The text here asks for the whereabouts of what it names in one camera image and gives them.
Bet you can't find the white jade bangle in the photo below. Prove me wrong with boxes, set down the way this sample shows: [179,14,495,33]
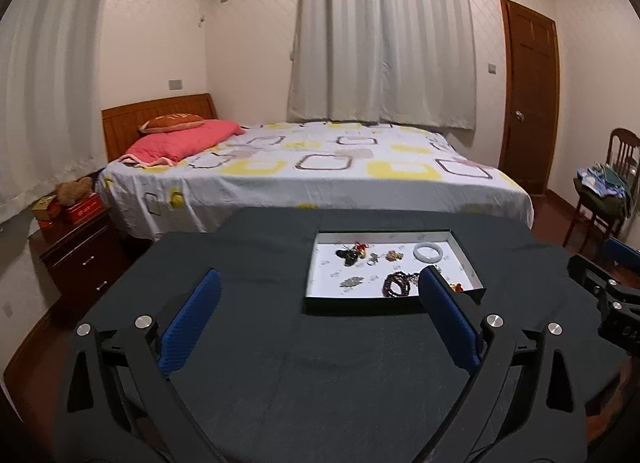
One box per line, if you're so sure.
[413,241,444,264]

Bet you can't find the rose gold cluster brooch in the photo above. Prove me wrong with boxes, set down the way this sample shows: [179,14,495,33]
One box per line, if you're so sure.
[385,251,404,261]

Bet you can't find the silver rhinestone brooch bar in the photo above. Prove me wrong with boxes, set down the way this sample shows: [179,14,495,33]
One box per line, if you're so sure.
[340,275,363,289]

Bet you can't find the red knotted tassel charm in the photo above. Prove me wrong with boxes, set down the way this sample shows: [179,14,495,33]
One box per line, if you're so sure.
[335,242,368,267]

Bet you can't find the green shallow jewelry tray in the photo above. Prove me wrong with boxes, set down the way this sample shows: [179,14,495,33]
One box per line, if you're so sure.
[304,229,483,316]

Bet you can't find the clothes pile on chair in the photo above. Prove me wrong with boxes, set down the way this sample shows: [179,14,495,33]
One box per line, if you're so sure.
[574,163,632,218]

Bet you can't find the wooden chair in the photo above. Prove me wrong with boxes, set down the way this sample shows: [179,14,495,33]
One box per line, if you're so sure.
[562,127,639,253]

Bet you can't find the dark wooden nightstand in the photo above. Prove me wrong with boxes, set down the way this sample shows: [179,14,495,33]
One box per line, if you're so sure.
[29,211,152,316]

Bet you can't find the dark grey table cloth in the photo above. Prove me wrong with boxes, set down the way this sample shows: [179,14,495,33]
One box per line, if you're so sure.
[81,209,639,462]

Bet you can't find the brown wooden door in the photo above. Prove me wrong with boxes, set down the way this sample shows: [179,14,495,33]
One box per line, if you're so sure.
[499,0,560,197]

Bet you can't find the red gift box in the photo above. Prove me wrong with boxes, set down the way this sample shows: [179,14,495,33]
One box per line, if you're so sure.
[64,192,105,226]

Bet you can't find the brown teddy bear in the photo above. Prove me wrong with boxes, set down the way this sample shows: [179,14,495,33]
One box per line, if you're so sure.
[55,176,93,208]

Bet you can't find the pink pillow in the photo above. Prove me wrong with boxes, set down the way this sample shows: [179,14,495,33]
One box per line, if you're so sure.
[118,120,245,168]

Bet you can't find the bed with patterned sheet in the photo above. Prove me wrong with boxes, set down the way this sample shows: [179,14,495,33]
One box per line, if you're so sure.
[98,122,534,239]

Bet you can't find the left side white curtain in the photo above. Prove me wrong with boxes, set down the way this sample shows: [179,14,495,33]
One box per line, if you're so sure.
[1,0,106,220]

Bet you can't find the wooden headboard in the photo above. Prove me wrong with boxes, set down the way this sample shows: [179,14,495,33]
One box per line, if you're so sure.
[102,93,217,162]

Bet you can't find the orange cushion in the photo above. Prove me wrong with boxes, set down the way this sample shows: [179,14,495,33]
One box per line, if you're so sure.
[139,113,205,135]

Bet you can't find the white window curtain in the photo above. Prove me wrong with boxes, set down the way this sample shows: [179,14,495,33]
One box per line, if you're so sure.
[288,0,476,131]

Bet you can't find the dark red bead bracelet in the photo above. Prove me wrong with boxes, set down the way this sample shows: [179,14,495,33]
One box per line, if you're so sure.
[382,270,422,299]

